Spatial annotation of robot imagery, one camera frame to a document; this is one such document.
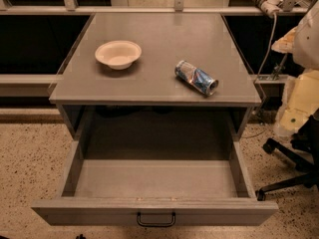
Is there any redbull can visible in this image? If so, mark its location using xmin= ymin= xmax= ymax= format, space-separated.
xmin=174 ymin=61 xmax=219 ymax=96

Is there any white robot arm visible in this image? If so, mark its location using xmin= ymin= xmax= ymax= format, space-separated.
xmin=271 ymin=1 xmax=319 ymax=133

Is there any grey cabinet with top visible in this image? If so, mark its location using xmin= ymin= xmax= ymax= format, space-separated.
xmin=50 ymin=13 xmax=260 ymax=133

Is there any open grey top drawer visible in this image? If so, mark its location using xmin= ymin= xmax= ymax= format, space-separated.
xmin=31 ymin=110 xmax=279 ymax=227

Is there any white paper bowl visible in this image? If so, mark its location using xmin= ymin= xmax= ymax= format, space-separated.
xmin=95 ymin=41 xmax=142 ymax=70

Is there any black office chair base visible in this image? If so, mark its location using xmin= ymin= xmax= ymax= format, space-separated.
xmin=255 ymin=116 xmax=319 ymax=201

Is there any white power strip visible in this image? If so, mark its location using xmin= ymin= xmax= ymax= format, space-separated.
xmin=252 ymin=0 xmax=282 ymax=18

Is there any black drawer handle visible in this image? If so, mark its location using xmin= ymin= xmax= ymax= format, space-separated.
xmin=137 ymin=212 xmax=176 ymax=228

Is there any grey power cable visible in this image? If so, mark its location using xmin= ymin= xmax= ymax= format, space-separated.
xmin=256 ymin=12 xmax=278 ymax=82

